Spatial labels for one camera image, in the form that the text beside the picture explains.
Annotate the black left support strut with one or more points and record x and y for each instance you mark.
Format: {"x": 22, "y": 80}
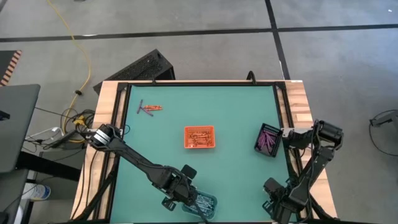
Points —
{"x": 99, "y": 193}

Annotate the grey floor device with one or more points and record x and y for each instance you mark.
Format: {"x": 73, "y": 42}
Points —
{"x": 385, "y": 118}

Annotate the purple crayon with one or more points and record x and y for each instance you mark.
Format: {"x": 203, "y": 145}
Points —
{"x": 267, "y": 140}
{"x": 140, "y": 106}
{"x": 147, "y": 111}
{"x": 272, "y": 140}
{"x": 263, "y": 141}

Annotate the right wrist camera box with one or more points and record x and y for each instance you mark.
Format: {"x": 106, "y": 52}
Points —
{"x": 272, "y": 186}

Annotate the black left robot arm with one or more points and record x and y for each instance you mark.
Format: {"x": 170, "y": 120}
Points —
{"x": 136, "y": 158}

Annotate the black perforated box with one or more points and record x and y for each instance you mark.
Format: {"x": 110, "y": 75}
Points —
{"x": 140, "y": 68}

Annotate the grey desk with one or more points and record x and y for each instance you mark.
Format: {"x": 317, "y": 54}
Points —
{"x": 18, "y": 124}
{"x": 11, "y": 193}

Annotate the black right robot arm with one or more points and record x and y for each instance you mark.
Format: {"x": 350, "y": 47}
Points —
{"x": 314, "y": 161}

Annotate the orange plastic basket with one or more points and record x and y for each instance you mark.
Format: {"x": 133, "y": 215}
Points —
{"x": 199, "y": 127}

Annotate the black plastic basket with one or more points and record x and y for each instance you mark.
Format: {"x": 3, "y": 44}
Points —
{"x": 264, "y": 127}

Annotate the white blue labelled container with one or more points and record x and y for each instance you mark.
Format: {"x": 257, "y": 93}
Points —
{"x": 38, "y": 191}

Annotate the black orange striped mat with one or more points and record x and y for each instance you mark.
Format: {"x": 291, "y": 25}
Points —
{"x": 6, "y": 62}

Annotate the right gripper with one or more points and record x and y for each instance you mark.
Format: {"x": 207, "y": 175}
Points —
{"x": 281, "y": 208}

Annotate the wooden table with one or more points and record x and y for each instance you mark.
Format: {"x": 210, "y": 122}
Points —
{"x": 107, "y": 99}

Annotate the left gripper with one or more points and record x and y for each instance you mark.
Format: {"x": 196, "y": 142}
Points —
{"x": 185, "y": 191}

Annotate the light blue plastic bin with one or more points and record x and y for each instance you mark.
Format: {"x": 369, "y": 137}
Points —
{"x": 214, "y": 202}

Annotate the white power strip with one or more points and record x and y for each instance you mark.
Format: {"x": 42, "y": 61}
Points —
{"x": 46, "y": 132}

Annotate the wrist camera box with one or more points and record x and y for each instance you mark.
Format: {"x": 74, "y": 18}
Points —
{"x": 272, "y": 186}
{"x": 188, "y": 171}

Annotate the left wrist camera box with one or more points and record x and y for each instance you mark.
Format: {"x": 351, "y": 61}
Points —
{"x": 188, "y": 171}

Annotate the small black desk device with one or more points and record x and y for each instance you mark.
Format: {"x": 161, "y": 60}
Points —
{"x": 3, "y": 115}

